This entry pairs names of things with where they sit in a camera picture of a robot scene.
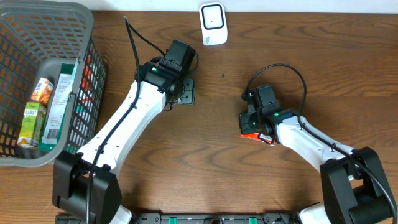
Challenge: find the green white snack bag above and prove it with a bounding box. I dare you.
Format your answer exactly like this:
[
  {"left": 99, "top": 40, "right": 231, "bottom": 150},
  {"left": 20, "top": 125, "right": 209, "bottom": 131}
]
[{"left": 38, "top": 63, "right": 76, "bottom": 152}]

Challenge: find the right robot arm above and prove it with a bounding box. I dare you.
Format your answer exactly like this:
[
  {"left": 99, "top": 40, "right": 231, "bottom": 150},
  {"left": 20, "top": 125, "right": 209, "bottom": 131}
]
[{"left": 239, "top": 85, "right": 397, "bottom": 223}]

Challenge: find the grey plastic laundry basket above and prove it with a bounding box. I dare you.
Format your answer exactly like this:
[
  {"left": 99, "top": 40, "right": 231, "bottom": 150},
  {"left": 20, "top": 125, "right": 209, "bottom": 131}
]
[{"left": 1, "top": 1, "right": 106, "bottom": 167}]

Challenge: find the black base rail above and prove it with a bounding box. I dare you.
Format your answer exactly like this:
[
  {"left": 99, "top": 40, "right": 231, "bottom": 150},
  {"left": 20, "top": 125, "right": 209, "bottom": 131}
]
[{"left": 55, "top": 212, "right": 299, "bottom": 224}]

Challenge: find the orange juice carton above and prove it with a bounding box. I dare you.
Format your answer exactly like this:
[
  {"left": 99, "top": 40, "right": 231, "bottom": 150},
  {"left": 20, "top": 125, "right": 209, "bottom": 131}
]
[{"left": 30, "top": 78, "right": 54, "bottom": 106}]

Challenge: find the red snack bag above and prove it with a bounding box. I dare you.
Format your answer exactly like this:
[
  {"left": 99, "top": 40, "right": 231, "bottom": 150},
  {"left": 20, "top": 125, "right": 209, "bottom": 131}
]
[{"left": 241, "top": 133, "right": 275, "bottom": 146}]

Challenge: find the white barcode scanner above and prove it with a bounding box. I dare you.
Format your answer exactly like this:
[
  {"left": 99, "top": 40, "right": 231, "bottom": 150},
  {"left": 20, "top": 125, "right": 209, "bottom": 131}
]
[{"left": 199, "top": 2, "right": 228, "bottom": 46}]

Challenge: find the green juice carton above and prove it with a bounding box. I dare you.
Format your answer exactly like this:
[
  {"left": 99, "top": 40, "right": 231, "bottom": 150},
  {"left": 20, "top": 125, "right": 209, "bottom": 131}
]
[{"left": 17, "top": 102, "right": 47, "bottom": 149}]

